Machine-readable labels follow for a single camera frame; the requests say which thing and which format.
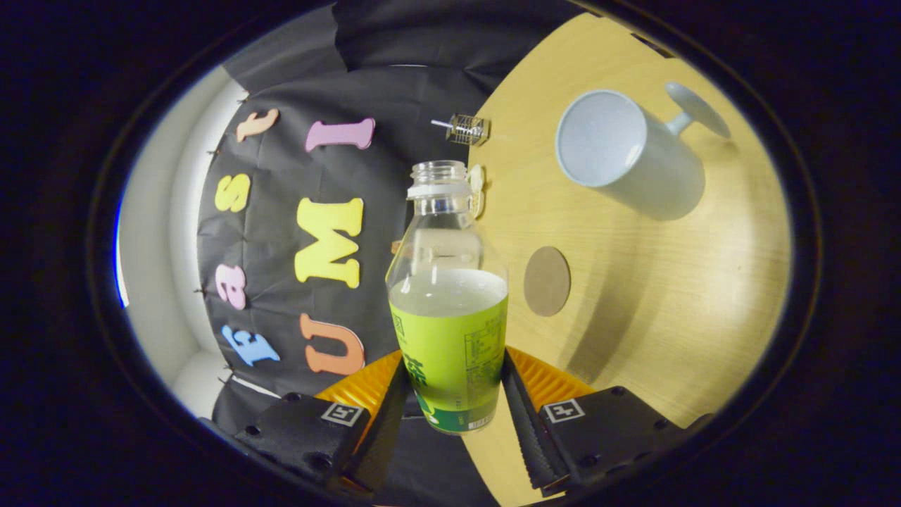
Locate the round brown coaster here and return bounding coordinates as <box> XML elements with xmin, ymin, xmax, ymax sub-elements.
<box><xmin>523</xmin><ymin>246</ymin><xmax>572</xmax><ymax>318</ymax></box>

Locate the green label juice bottle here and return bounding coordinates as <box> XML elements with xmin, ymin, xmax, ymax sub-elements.
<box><xmin>386</xmin><ymin>160</ymin><xmax>510</xmax><ymax>435</ymax></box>

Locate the wooden table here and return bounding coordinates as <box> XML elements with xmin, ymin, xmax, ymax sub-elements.
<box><xmin>461</xmin><ymin>13</ymin><xmax>793</xmax><ymax>507</ymax></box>

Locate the wire mesh holder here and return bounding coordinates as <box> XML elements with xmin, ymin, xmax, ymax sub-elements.
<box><xmin>448</xmin><ymin>113</ymin><xmax>490</xmax><ymax>146</ymax></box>

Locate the white divided snack tray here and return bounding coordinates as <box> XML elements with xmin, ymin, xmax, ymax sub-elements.
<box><xmin>469</xmin><ymin>164</ymin><xmax>486</xmax><ymax>219</ymax></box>

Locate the white cup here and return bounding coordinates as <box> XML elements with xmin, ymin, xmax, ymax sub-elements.
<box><xmin>555</xmin><ymin>81</ymin><xmax>731</xmax><ymax>220</ymax></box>

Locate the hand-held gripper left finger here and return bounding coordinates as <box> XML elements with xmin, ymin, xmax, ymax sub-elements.
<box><xmin>234</xmin><ymin>350</ymin><xmax>410</xmax><ymax>494</ymax></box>

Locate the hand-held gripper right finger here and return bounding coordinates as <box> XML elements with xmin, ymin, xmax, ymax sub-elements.
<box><xmin>501</xmin><ymin>345</ymin><xmax>715</xmax><ymax>497</ymax></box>

